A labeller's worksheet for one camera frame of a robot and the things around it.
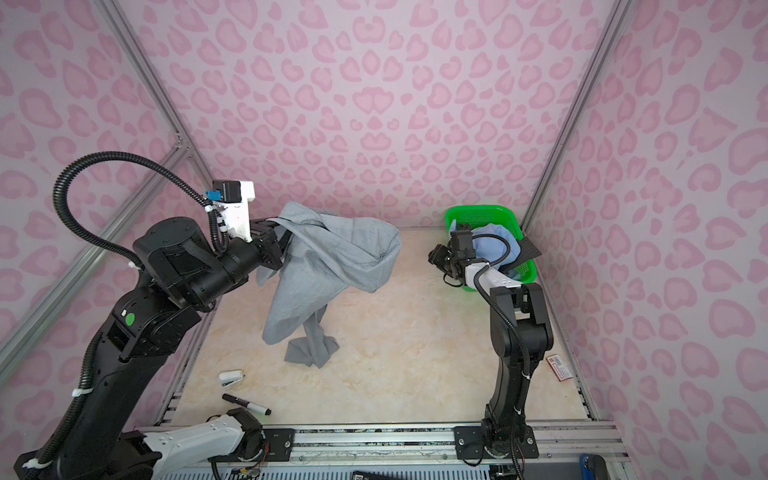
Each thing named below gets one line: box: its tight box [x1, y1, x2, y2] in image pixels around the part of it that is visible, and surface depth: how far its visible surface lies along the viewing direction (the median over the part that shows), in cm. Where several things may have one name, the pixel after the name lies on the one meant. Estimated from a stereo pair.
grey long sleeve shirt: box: [256, 202, 402, 368], surface depth 59 cm
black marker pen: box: [222, 393, 272, 415], surface depth 80 cm
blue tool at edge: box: [579, 454, 607, 480], surface depth 68 cm
